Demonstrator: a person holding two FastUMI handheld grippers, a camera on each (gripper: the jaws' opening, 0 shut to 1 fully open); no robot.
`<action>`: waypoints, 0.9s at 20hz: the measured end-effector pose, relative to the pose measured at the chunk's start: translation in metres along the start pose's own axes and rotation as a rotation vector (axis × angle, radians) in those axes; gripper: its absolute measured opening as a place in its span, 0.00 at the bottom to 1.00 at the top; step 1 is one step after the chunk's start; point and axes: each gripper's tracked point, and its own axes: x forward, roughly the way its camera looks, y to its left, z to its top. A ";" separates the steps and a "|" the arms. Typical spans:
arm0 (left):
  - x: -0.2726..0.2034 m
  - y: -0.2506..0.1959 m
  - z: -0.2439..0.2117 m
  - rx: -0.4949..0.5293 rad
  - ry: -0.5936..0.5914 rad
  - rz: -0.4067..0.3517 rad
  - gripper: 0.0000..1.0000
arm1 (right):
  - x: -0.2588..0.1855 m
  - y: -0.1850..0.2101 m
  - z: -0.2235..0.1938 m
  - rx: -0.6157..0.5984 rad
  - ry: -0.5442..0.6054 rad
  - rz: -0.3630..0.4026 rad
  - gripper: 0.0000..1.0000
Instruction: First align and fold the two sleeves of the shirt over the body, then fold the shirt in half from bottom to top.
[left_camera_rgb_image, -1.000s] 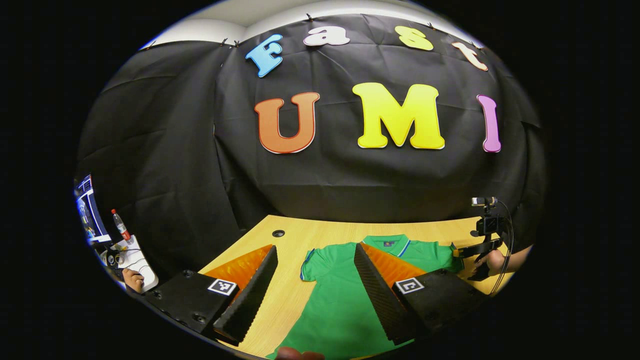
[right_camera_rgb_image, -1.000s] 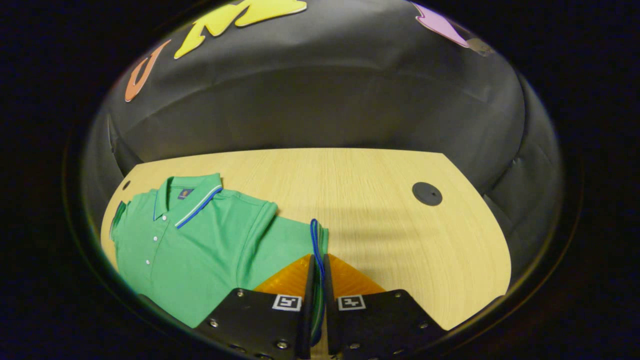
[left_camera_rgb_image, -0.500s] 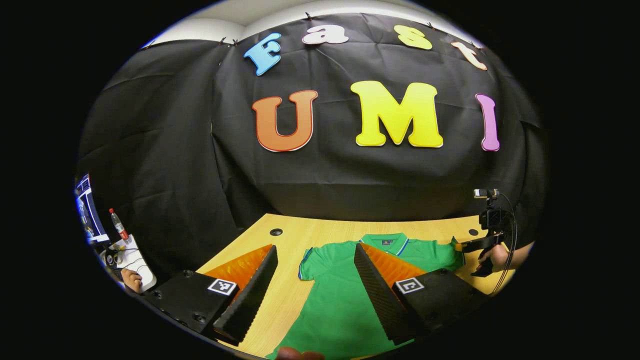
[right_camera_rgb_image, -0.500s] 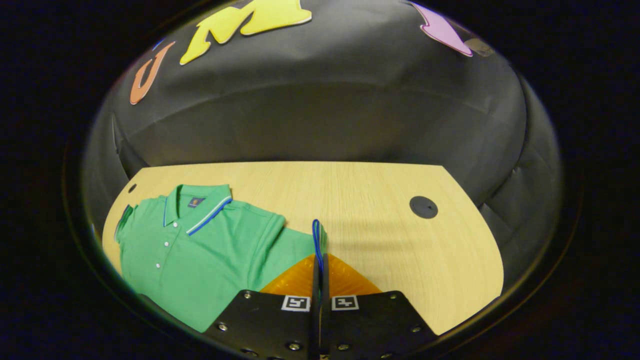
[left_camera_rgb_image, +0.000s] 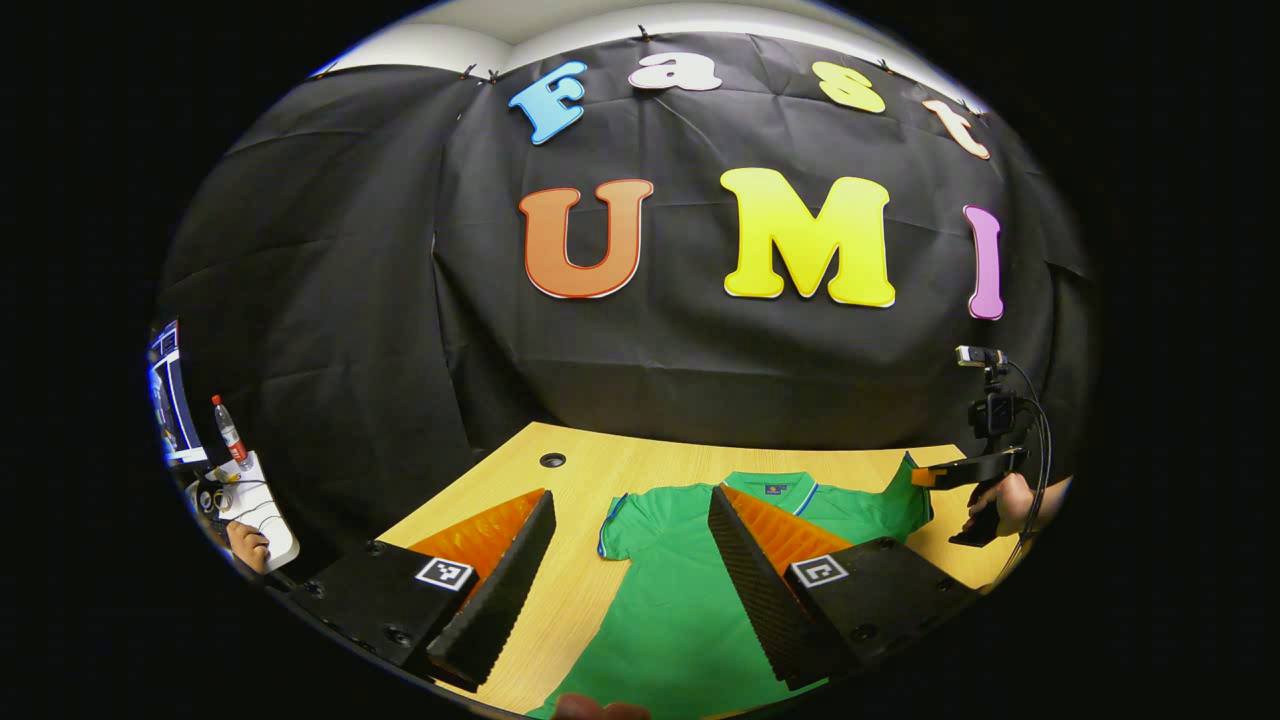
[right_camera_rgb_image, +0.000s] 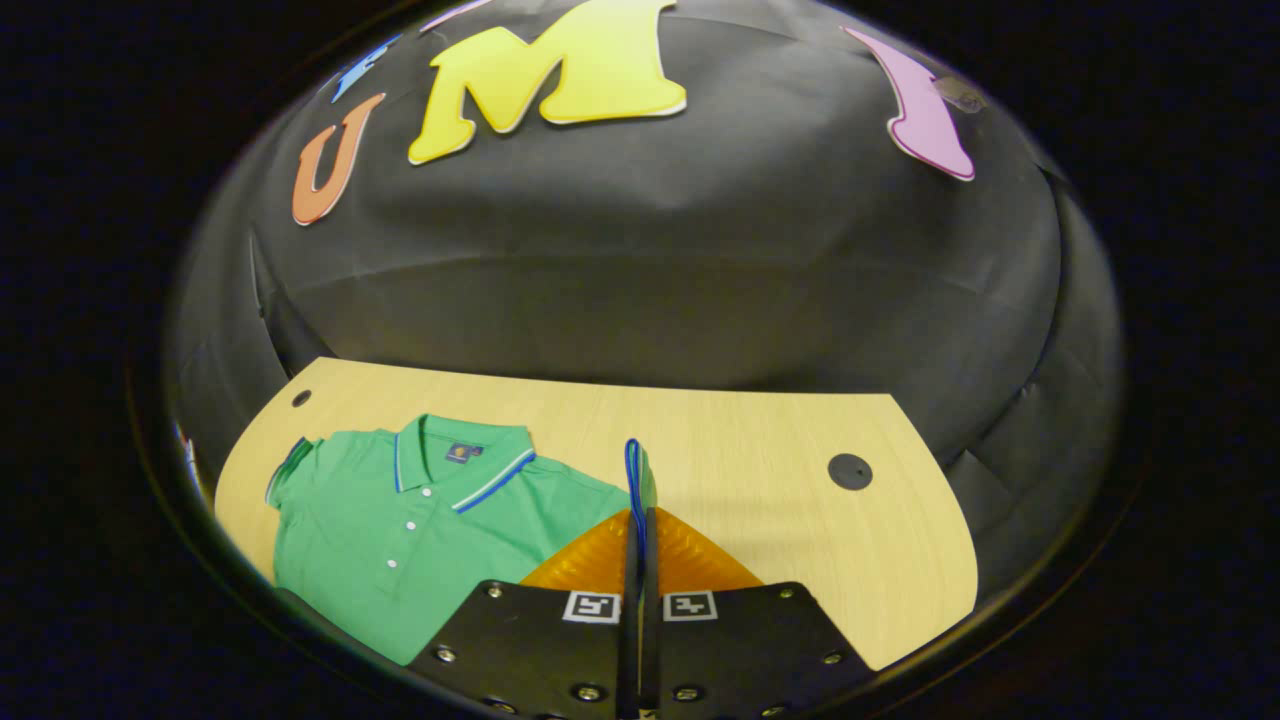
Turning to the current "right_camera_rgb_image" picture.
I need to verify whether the green T-shirt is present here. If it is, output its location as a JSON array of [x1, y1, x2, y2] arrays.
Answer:
[[265, 413, 661, 666]]

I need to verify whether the tan tape piece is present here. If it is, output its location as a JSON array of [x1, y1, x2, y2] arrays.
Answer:
[[935, 78, 989, 113]]

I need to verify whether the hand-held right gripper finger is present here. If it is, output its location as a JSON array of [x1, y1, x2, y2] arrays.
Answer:
[[640, 505, 881, 720], [405, 505, 641, 720]]

